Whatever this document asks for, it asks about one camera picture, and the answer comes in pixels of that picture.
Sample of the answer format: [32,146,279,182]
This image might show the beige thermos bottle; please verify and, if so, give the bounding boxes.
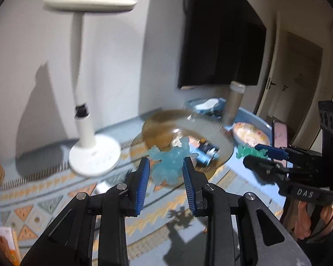
[221,81,246,125]

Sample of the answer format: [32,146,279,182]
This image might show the blue translucent figurine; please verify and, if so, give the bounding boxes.
[148,136,200,186]

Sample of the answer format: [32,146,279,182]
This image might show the small patterned dish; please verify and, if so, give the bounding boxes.
[232,122,271,147]

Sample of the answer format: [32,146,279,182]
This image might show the black monitor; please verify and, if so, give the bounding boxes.
[178,0,267,90]

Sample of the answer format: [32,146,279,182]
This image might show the smartphone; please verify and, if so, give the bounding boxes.
[272,120,289,149]

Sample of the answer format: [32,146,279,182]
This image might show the tissue pack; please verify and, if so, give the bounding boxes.
[194,98,225,115]

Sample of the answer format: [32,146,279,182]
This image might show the beige door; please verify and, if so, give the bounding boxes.
[255,11,333,145]

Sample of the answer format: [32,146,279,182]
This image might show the amber ribbed glass bowl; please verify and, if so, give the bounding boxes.
[141,110,235,174]

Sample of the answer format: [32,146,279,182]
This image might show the patterned desk mat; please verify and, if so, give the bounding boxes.
[0,133,283,266]

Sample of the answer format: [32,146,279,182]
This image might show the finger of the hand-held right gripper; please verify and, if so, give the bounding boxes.
[243,155,291,186]
[254,144,289,160]

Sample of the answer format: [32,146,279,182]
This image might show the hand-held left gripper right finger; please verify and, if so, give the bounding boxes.
[182,156,308,266]

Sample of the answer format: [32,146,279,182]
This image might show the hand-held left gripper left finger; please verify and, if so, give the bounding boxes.
[19,157,150,266]

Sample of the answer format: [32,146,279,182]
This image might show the blue toy car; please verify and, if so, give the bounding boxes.
[196,141,221,165]

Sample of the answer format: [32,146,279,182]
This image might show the white desk lamp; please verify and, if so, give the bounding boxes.
[43,0,138,176]

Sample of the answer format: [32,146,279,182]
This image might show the green translucent figurine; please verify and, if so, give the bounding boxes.
[237,143,263,159]

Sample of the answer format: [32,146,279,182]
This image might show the person's right hand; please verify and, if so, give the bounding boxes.
[294,202,333,240]

